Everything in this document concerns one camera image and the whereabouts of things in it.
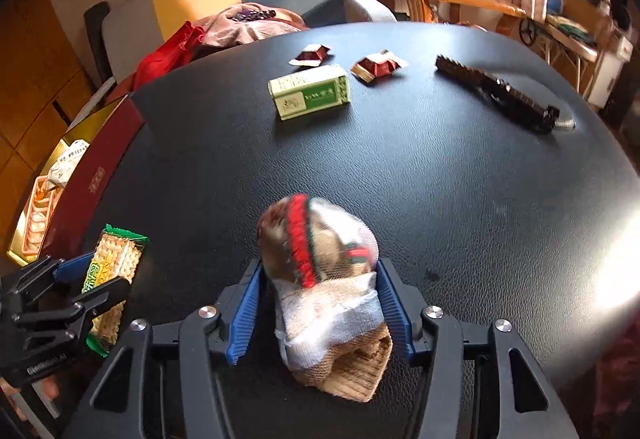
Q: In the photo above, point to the wooden cabinet with drawer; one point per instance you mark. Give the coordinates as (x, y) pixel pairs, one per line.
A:
(609, 65)

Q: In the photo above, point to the green white small box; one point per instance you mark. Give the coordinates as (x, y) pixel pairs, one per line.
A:
(309, 91)

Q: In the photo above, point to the red gold storage box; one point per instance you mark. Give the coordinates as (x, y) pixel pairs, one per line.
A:
(109, 132)

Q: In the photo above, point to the orange plastic rack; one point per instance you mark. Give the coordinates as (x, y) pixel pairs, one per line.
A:
(39, 213)

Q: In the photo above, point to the brown toy brick train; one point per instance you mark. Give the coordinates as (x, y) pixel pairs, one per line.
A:
(513, 103)

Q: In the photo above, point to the cracker pack green wrapper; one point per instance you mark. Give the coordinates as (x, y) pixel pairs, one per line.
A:
(113, 265)

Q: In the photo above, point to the red chocolate candy packet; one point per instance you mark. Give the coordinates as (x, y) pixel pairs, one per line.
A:
(377, 65)

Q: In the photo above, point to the red cloth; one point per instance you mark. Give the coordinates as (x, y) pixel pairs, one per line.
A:
(180, 49)

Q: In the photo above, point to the white orange snack bag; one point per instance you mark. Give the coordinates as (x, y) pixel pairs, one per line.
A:
(62, 169)

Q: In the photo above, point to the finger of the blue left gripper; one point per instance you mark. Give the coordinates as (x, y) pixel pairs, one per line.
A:
(73, 269)

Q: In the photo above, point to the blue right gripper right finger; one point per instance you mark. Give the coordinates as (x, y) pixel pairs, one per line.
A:
(402, 306)

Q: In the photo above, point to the purple beads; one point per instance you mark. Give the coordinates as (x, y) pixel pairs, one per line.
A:
(254, 15)

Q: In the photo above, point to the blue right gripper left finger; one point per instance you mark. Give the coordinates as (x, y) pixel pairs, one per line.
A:
(237, 309)

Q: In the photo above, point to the pink cloth on chair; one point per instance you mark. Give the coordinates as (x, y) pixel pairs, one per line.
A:
(222, 33)

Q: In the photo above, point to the folding chair with clothes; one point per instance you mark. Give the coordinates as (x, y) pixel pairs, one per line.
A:
(559, 38)

